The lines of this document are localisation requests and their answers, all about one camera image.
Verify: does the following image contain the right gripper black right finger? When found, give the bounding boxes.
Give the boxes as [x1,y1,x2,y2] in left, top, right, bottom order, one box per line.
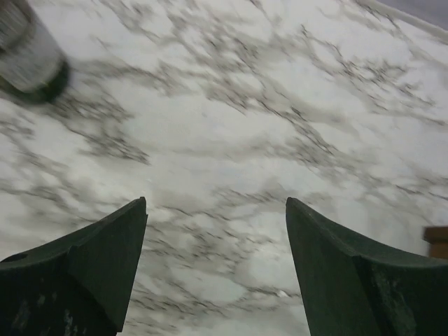
[286,197,447,336]

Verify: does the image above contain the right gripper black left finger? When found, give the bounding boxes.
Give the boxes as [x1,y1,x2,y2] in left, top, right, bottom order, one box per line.
[1,197,147,335]

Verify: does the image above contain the green wine bottle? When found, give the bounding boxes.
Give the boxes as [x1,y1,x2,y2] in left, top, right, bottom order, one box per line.
[1,1,70,104]

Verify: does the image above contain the brown wooden wine rack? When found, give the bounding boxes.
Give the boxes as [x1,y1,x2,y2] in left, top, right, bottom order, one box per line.
[423,226,448,260]

